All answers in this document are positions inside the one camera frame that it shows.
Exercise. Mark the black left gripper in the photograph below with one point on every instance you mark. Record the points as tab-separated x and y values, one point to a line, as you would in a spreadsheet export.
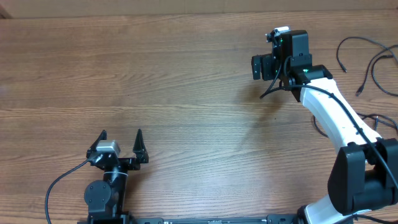
138	149

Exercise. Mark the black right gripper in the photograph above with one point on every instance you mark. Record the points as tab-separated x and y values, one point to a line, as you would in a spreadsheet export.
266	63

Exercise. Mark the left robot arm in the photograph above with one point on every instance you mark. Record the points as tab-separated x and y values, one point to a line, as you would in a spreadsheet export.
105	197

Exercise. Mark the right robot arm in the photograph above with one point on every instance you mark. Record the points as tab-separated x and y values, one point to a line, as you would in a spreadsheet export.
364	175

